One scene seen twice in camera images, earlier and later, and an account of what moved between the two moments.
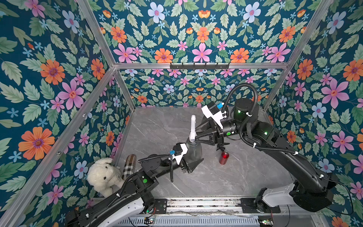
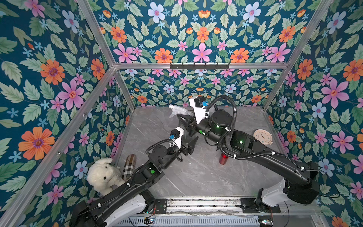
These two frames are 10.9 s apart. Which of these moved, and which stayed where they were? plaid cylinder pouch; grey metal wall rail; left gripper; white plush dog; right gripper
Moved: left gripper; right gripper
Stayed: white plush dog; grey metal wall rail; plaid cylinder pouch
